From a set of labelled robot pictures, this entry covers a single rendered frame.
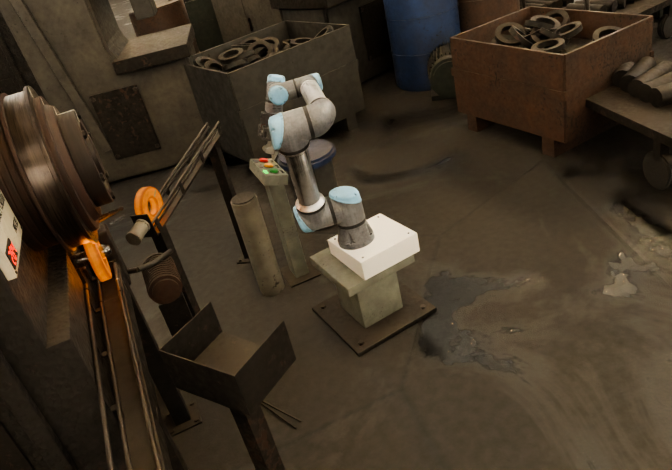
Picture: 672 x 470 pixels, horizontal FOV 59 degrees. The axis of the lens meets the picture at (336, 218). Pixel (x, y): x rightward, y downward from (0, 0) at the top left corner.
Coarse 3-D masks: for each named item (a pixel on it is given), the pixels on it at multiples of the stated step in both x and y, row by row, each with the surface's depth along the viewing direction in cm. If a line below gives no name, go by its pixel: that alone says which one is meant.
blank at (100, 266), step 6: (84, 246) 176; (90, 246) 176; (96, 246) 178; (90, 252) 176; (96, 252) 176; (90, 258) 175; (96, 258) 176; (102, 258) 180; (96, 264) 176; (102, 264) 177; (108, 264) 189; (96, 270) 177; (102, 270) 178; (108, 270) 183; (102, 276) 179; (108, 276) 180
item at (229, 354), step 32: (192, 320) 161; (160, 352) 152; (192, 352) 162; (224, 352) 164; (256, 352) 144; (288, 352) 156; (192, 384) 153; (224, 384) 143; (256, 384) 146; (256, 416) 167; (256, 448) 171
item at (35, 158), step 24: (24, 96) 152; (24, 120) 149; (24, 144) 146; (24, 168) 146; (48, 168) 147; (48, 192) 148; (48, 216) 151; (72, 216) 154; (72, 240) 161; (96, 240) 171
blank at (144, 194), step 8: (144, 192) 227; (152, 192) 232; (136, 200) 226; (144, 200) 227; (152, 200) 235; (160, 200) 238; (136, 208) 225; (144, 208) 226; (152, 208) 236; (152, 216) 231
